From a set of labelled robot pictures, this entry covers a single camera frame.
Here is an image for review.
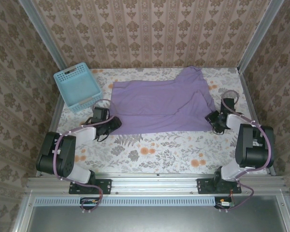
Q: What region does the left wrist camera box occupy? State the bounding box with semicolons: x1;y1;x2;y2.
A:
93;107;110;119

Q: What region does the slotted grey cable duct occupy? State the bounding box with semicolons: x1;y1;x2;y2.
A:
34;196;217;206

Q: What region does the aluminium table side rail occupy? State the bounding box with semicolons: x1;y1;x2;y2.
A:
36;70;73;177
239;71;276;176

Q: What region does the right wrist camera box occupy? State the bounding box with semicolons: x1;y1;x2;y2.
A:
222;98;237;114

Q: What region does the purple t-shirt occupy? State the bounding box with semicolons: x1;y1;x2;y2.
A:
110;65;217;136

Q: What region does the grey metal panel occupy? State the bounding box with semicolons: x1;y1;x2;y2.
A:
26;195;286;232

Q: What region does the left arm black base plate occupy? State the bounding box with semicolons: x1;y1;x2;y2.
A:
69;178;112;195

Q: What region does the small connector board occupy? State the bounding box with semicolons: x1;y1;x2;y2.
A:
215;197;234;210
80;197;100;210

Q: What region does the aluminium frame post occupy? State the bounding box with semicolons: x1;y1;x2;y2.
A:
238;0;285;73
18;0;70;77

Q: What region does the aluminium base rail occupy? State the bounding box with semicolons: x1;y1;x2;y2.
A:
26;173;287;194

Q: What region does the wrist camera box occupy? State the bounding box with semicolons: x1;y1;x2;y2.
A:
222;98;237;114
93;107;110;119

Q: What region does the light blue plastic basket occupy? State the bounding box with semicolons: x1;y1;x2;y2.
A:
53;62;104;114

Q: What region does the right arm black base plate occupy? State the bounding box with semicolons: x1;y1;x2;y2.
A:
197;178;242;195

